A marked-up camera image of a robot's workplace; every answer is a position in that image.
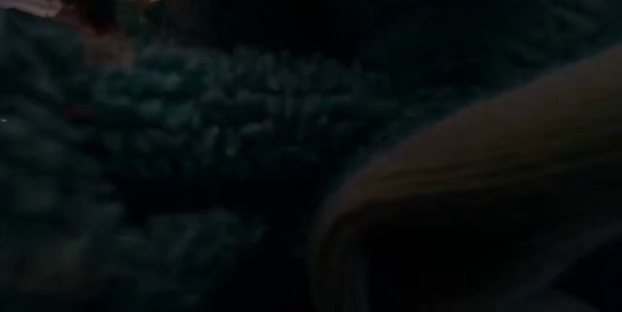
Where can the large yellow microfiber towel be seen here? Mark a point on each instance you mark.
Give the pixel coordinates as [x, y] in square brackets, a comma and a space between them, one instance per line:
[486, 156]

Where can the teal blue microfiber towel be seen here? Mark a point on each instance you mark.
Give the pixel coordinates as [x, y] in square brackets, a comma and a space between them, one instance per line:
[218, 108]

